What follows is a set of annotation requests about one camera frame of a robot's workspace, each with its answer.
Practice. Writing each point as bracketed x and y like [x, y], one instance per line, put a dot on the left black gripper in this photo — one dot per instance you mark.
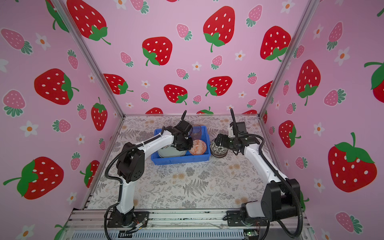
[189, 146]

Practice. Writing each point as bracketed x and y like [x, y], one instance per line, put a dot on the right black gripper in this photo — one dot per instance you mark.
[224, 140]

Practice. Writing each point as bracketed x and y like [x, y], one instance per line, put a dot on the black leaf pattern bowl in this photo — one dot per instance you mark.
[218, 151]

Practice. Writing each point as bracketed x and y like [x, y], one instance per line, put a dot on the pale green flower plate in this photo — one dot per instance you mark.
[170, 152]

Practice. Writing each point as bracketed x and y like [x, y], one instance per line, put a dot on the orange patterned bowl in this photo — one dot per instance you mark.
[199, 147]

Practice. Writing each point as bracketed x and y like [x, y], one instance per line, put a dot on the pink clear glass cup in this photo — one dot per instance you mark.
[196, 132]

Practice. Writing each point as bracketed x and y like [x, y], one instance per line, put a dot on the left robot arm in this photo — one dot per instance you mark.
[131, 165]

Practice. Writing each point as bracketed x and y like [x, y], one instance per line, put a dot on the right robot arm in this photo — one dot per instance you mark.
[281, 197]

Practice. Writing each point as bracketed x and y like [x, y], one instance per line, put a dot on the blue plastic bin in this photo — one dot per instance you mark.
[188, 157]

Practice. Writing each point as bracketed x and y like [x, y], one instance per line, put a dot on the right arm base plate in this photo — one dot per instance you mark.
[238, 218]

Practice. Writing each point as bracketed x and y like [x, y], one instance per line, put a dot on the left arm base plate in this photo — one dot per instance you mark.
[128, 220]

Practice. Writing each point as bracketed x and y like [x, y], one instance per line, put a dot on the aluminium front rail frame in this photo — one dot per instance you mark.
[172, 224]

